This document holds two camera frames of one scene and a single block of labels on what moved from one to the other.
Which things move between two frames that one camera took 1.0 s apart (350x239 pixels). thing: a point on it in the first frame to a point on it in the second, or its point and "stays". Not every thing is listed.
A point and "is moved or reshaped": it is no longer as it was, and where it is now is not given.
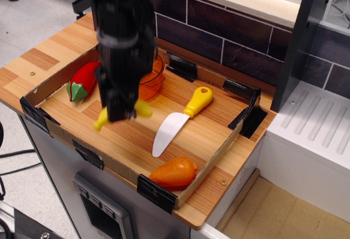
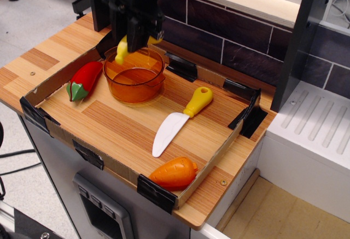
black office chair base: [81, 5] stays
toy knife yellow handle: [173, 123] stays
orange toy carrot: [176, 173] stays
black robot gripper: [121, 65] to [134, 0]
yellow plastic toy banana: [140, 109] is moved or reshaped
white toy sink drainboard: [306, 148] stays
